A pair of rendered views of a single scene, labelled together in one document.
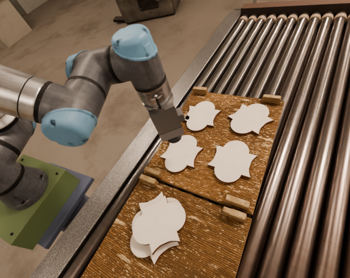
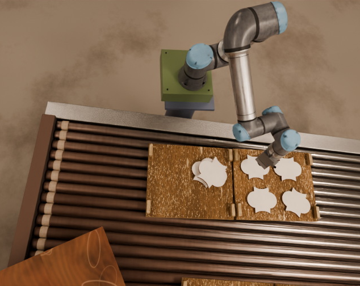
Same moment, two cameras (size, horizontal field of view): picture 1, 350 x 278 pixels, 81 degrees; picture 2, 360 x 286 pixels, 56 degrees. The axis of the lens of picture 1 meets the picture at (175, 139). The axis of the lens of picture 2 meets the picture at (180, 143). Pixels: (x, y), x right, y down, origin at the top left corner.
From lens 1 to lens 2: 105 cm
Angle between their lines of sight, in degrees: 21
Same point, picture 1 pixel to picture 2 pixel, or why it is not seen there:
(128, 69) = (277, 141)
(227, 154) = (264, 196)
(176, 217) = (218, 181)
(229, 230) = (223, 210)
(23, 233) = (170, 95)
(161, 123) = (263, 158)
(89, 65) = (271, 124)
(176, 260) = (199, 189)
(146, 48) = (288, 148)
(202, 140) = (268, 177)
